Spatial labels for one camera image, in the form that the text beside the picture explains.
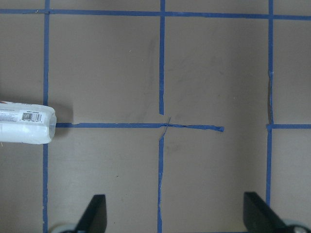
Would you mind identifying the clear tennis ball can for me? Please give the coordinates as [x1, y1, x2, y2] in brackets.
[0, 101, 57, 145]

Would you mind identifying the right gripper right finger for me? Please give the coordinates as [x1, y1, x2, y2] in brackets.
[243, 192, 311, 233]

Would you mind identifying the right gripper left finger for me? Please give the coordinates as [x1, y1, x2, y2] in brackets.
[52, 194, 107, 233]

